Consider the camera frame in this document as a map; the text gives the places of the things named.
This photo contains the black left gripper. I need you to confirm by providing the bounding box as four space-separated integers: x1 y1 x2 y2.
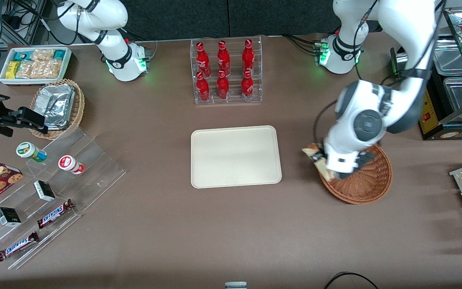
312 153 331 174

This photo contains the triangle sandwich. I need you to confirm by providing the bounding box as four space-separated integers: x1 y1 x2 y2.
301 144 336 182

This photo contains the light tan wicker basket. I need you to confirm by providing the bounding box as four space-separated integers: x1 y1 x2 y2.
30 79 85 140

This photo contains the dark brown wicker basket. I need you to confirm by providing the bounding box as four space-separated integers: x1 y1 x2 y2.
318 144 393 205

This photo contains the cream plastic tray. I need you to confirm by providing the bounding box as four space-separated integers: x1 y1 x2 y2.
190 125 282 189

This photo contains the green sunflower lid jar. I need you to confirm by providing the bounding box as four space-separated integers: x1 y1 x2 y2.
16 141 48 163

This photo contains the silver foil packet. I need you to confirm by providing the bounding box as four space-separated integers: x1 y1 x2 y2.
43 120 70 130
36 84 75 123

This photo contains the yellow snack packet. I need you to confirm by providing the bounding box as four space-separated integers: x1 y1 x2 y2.
6 61 21 80

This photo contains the clear granola snack packet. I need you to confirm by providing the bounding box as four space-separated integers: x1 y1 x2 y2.
30 49 55 63
34 59 63 79
16 60 40 79

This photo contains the red strawberry lid jar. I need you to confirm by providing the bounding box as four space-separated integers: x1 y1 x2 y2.
58 155 85 175

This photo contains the small black carton box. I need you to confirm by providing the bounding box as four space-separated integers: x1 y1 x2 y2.
34 180 57 202
0 207 22 227

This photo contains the white rectangular snack bin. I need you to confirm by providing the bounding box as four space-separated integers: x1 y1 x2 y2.
0 47 73 86

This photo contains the clear acrylic stepped shelf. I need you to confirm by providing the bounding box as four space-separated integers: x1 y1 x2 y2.
0 171 82 270
24 128 126 212

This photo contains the Snickers chocolate bar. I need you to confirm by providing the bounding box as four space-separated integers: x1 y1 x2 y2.
0 232 40 262
37 199 75 229

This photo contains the red cola bottle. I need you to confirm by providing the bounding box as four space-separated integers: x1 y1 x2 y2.
217 41 231 76
196 71 211 102
196 42 211 77
217 70 230 100
242 39 255 75
241 70 254 100

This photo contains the clear acrylic bottle rack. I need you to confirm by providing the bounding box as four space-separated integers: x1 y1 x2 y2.
190 36 263 106

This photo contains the glass hot food display case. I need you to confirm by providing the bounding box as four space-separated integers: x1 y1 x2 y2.
419 8 462 141

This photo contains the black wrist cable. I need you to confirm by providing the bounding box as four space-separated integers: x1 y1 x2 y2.
313 100 338 147

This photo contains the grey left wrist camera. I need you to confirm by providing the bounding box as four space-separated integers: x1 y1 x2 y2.
334 151 376 180

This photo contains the silver aluminium frame profile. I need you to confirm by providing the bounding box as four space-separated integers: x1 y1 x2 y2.
11 0 48 45

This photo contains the black base cable bundle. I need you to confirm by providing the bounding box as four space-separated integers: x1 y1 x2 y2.
282 34 320 55

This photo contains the black looped table cable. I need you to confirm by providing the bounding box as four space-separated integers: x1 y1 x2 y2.
323 272 380 289

